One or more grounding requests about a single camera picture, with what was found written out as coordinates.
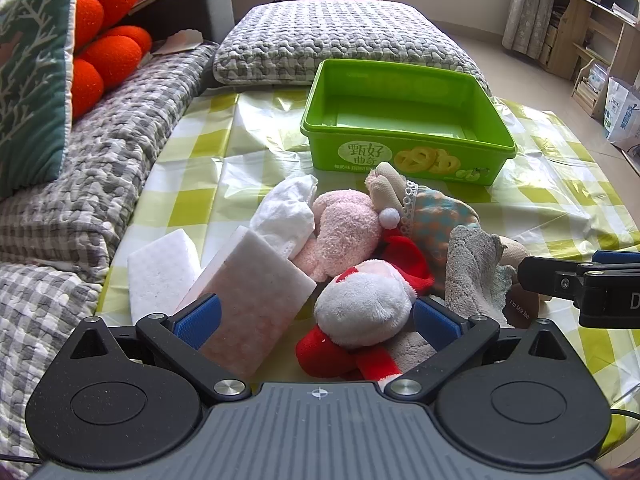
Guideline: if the grey towel cloth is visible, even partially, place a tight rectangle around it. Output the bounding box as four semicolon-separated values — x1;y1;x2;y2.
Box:
391;224;519;376

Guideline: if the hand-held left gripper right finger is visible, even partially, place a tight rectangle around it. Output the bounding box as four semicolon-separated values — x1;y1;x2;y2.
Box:
382;296;572;404

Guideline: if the grey knitted pillow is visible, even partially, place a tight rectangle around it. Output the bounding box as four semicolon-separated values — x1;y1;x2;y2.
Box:
212;0;494;99

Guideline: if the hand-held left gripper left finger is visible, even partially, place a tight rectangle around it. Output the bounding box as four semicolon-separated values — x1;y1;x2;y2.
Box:
69;294;252;404

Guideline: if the white paper sheet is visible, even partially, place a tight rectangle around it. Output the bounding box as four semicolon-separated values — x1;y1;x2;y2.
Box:
150;29;204;56

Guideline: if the white paper bag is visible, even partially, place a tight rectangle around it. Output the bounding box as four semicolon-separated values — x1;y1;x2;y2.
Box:
602;76;640;154

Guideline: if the beige curtain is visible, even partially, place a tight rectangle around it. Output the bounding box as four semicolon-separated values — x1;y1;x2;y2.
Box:
501;0;569;54

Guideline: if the orange pumpkin cushion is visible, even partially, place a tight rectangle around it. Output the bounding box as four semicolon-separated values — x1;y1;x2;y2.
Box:
70;0;154;121

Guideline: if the pink fluffy plush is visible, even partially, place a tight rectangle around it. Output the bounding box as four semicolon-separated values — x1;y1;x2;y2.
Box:
291;190;388;283

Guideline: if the red white santa plush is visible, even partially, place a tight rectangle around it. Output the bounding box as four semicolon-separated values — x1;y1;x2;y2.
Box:
295;207;437;382

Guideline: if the white cloth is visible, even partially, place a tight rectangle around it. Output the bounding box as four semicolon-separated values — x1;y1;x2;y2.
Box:
249;175;319;261

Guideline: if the green plastic box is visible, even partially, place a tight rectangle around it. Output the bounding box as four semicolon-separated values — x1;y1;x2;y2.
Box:
300;58;517;186

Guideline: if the brown plush toy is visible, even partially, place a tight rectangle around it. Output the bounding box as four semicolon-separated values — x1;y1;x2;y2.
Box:
502;282;542;329

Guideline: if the wooden shelf unit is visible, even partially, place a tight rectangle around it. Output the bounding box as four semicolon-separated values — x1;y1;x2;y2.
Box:
537;0;640;121

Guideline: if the pinkish white sponge block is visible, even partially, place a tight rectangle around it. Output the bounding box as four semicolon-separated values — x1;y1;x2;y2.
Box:
175;225;318;382

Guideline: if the teal branch print cushion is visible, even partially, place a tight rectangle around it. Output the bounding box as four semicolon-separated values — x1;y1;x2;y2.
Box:
0;0;79;201

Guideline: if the yellow checked plastic tablecloth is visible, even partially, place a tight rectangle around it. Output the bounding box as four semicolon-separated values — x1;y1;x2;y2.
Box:
95;87;640;461

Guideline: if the grey sofa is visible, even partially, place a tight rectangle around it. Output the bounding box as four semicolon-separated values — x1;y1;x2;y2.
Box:
145;0;236;45

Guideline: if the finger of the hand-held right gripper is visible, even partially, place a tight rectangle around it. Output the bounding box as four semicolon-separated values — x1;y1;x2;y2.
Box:
517;256;594;307
579;250;640;276

